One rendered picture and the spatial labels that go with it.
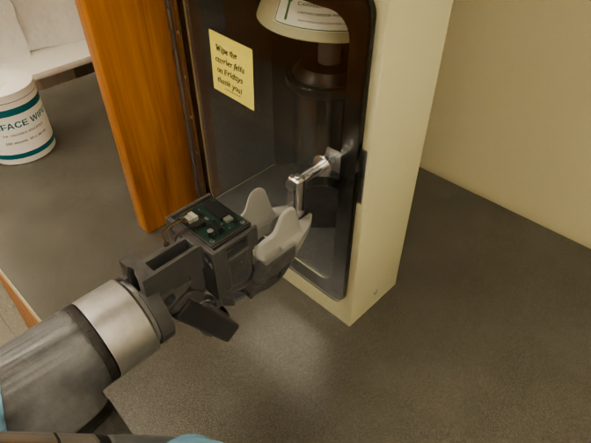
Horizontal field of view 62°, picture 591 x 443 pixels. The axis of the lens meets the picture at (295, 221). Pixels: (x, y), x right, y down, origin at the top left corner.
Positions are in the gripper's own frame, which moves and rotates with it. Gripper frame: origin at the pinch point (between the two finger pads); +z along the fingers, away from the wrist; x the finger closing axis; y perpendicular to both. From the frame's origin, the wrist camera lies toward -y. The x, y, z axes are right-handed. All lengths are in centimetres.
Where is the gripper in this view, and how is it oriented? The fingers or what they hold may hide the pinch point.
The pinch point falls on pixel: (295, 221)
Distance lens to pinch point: 56.1
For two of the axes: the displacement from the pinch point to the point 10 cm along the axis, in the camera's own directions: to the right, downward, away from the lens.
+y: 0.0, -7.5, -6.7
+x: -7.2, -4.6, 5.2
